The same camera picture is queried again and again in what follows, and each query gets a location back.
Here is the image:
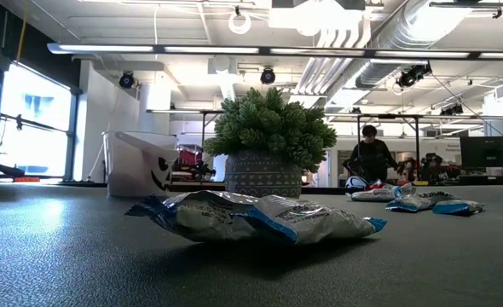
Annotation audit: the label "small Hershey's cookies bar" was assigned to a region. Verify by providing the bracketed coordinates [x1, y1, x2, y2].
[431, 199, 486, 217]
[384, 190, 458, 213]
[350, 182, 418, 203]

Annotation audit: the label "small red wrapped candy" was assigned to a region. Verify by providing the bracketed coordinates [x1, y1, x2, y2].
[364, 178, 390, 192]

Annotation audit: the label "green succulent in grey pot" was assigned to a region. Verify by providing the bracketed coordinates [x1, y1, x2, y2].
[202, 86, 338, 200]

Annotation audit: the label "red equipment rack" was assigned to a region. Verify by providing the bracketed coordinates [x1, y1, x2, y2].
[176, 143, 205, 170]

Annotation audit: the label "black ceiling spot lamp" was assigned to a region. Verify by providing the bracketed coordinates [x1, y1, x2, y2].
[258, 66, 277, 85]
[118, 70, 135, 90]

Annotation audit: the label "white blue ball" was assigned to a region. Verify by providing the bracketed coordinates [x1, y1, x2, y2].
[344, 175, 368, 195]

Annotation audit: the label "overhead LED light bar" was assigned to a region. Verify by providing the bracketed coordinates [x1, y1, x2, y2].
[45, 41, 503, 61]

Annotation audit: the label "white ceiling conduits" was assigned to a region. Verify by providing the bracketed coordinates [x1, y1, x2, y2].
[296, 25, 374, 97]

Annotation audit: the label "person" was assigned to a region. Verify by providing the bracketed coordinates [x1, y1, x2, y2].
[346, 124, 401, 185]

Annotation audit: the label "white round ceiling fixture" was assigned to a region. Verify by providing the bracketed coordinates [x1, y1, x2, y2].
[227, 10, 252, 36]

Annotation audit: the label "white jack-o-lantern bucket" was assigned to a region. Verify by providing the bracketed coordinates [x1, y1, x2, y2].
[101, 130, 180, 198]

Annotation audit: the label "black ceiling track lights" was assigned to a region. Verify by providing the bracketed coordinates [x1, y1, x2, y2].
[395, 62, 433, 89]
[440, 102, 465, 117]

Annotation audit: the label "black window pillar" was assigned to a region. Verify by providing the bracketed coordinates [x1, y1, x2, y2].
[62, 87, 84, 182]

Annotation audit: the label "black computer monitor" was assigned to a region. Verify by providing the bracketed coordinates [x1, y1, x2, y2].
[460, 136, 503, 170]

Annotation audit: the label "black background table frame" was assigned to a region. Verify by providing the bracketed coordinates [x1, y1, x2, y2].
[356, 113, 423, 174]
[145, 108, 223, 148]

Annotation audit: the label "black window rail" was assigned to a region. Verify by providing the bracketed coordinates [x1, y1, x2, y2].
[0, 106, 70, 134]

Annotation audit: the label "yellow cord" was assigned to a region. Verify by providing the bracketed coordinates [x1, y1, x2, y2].
[15, 0, 30, 63]

